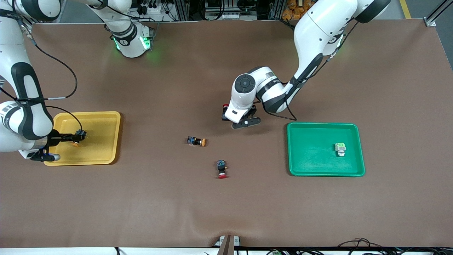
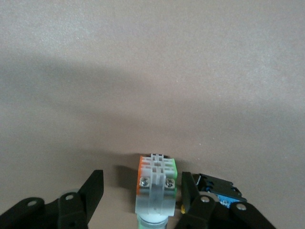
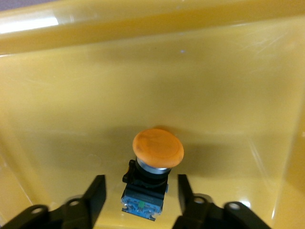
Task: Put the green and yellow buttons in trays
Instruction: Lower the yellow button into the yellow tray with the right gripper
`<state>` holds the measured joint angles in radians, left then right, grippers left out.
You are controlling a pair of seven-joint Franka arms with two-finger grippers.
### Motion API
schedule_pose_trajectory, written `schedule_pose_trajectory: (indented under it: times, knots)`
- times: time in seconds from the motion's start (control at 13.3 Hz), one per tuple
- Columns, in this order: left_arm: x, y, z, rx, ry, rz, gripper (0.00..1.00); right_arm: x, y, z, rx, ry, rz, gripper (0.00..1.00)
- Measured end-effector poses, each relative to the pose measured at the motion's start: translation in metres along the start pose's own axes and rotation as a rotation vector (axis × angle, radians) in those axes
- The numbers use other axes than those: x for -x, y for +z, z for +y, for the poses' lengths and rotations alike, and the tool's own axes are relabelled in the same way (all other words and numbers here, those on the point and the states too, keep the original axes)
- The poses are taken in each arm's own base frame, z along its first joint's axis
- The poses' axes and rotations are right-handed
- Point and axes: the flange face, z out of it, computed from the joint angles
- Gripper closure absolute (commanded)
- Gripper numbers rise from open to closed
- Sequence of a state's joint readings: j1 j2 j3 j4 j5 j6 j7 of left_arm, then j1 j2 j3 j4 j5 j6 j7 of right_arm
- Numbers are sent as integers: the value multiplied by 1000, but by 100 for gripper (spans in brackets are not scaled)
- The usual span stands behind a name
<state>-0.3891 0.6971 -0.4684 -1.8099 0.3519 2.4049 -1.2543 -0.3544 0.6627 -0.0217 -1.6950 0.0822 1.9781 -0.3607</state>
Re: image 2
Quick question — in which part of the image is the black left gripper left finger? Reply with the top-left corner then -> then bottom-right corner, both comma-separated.
0,169 -> 104,229

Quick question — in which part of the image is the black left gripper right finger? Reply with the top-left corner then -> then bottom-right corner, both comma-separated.
175,171 -> 277,229

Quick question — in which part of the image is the green push button white body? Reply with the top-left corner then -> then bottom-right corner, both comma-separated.
134,152 -> 177,229

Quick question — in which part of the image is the brown table mat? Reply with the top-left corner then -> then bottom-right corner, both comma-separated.
0,0 -> 305,229

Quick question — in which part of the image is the blue black switch component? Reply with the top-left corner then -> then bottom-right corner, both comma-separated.
180,173 -> 248,215

